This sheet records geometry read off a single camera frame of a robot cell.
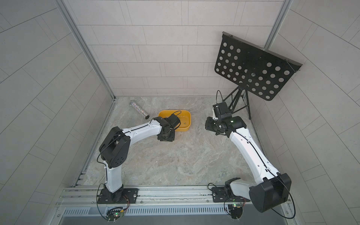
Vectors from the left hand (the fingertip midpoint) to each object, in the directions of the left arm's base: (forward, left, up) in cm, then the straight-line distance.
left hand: (172, 138), depth 92 cm
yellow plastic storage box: (+15, -8, +3) cm, 17 cm away
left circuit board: (-40, +25, 0) cm, 47 cm away
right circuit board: (-38, -34, -2) cm, 51 cm away
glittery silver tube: (+28, +32, +2) cm, 42 cm away
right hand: (-1, -20, +19) cm, 27 cm away
